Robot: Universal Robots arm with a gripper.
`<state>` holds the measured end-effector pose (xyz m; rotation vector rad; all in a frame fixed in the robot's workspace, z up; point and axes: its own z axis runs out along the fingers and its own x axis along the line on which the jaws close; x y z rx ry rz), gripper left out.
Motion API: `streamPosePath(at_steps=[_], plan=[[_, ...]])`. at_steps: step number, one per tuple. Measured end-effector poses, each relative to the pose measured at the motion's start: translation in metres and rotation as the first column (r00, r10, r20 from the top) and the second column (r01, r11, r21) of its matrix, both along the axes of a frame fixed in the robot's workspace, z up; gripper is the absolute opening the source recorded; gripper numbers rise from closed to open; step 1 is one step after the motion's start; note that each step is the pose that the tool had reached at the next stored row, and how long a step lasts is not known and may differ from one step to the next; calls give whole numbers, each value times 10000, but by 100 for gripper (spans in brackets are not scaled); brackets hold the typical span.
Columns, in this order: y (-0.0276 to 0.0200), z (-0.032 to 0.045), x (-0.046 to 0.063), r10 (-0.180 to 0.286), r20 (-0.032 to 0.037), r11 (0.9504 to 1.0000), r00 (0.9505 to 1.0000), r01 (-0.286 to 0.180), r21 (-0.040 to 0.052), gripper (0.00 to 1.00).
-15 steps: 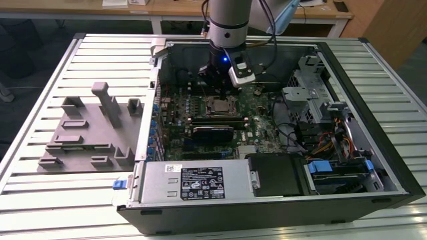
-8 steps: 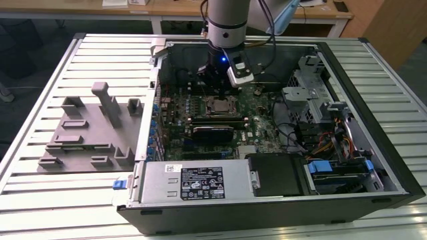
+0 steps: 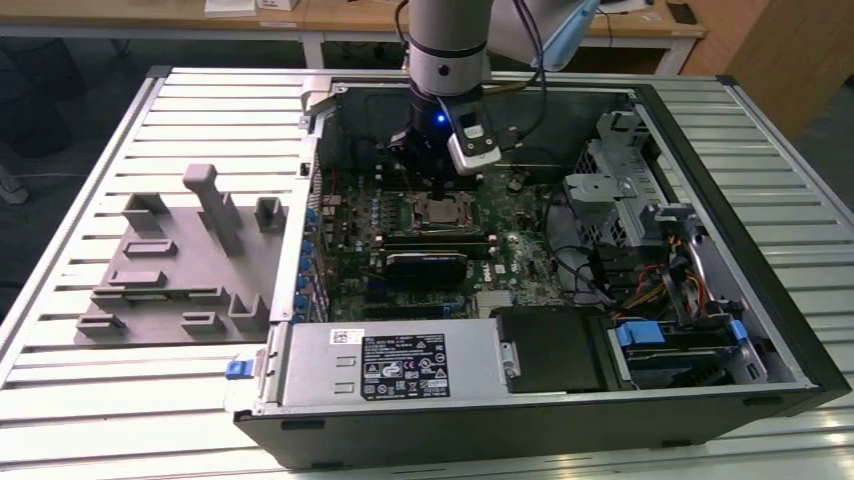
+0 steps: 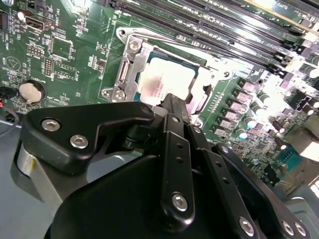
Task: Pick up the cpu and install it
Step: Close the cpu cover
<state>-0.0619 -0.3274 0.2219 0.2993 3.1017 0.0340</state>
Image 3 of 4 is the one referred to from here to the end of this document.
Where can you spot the silver CPU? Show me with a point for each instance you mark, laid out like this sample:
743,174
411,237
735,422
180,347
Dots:
446,214

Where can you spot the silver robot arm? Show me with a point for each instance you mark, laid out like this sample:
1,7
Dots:
447,60

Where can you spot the CPU socket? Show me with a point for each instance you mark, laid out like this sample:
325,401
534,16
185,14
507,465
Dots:
440,230

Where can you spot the silver coin battery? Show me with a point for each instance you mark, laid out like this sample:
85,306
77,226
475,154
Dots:
514,183

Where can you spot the green RAM stick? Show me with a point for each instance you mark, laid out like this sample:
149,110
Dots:
434,250
179,297

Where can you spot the black graphics card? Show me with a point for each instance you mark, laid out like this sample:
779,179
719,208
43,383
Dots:
427,270

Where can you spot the metal disk bay cage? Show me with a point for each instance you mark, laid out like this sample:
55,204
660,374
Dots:
600,192

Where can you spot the green motherboard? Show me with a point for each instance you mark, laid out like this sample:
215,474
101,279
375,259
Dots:
534,270

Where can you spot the silver chipset heatsink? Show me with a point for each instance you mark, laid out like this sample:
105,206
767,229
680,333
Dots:
496,302

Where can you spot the white cardboard box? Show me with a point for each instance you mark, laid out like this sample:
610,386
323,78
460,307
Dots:
229,6
276,4

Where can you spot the black plastic shroud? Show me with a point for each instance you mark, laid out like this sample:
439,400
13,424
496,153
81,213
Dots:
554,350

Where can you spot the grey parts rack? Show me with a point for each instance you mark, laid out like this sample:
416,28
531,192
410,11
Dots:
187,260

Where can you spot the wooden desk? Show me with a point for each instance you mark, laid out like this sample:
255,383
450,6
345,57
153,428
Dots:
656,27

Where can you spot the grey power supply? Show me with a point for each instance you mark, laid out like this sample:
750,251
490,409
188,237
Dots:
313,360

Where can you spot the hard disk in blue carrier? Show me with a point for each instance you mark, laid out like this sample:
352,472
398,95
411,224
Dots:
640,334

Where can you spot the black phone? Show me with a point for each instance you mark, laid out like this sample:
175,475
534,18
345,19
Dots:
683,12

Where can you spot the blue plastic latch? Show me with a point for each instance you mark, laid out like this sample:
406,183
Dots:
240,369

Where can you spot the black PC case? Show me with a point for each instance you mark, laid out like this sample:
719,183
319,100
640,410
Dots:
467,435

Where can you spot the brown wooden cabinet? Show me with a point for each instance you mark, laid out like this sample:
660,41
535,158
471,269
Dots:
787,60

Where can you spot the black office chair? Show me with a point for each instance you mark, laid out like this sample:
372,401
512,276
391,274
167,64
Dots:
40,90

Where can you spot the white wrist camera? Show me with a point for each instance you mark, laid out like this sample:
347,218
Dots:
475,150

